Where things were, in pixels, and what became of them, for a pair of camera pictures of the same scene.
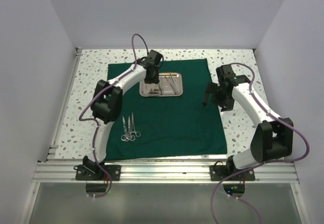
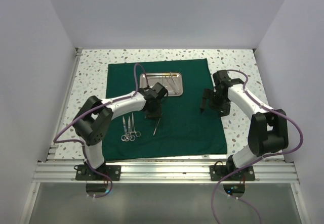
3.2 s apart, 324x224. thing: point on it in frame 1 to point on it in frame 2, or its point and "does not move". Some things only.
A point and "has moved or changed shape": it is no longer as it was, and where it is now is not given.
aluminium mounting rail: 63,172 does not move
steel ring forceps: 132,138 does not move
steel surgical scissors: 124,137 does not move
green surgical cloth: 165,126 does not move
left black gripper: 156,80 to 157,114
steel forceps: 159,86 has moved or changed shape
